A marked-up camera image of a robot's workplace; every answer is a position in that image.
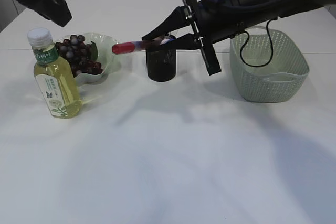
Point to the green wavy glass plate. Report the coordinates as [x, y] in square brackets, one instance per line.
[105, 55]

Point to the red glitter marker pen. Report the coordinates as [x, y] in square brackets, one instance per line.
[134, 46]

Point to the yellow tea bottle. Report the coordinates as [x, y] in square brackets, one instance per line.
[53, 76]

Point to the green plastic woven basket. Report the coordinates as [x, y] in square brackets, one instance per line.
[267, 68]

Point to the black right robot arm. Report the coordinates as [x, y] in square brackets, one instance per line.
[286, 8]

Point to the blue safety scissors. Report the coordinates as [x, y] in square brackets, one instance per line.
[166, 40]

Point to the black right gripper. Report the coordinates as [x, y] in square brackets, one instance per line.
[212, 22]

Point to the dark purple grape bunch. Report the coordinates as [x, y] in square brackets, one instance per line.
[81, 55]

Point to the black mesh pen holder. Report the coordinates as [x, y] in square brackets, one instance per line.
[161, 65]

